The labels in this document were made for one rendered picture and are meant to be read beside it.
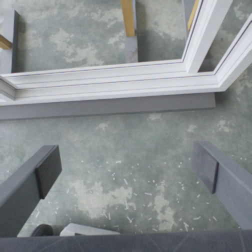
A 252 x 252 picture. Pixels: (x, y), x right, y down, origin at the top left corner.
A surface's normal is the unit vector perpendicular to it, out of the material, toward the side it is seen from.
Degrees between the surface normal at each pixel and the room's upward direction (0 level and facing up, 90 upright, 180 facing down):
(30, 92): 8
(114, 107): 0
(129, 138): 0
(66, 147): 0
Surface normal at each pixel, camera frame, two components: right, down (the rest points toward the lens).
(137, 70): -0.11, -0.26
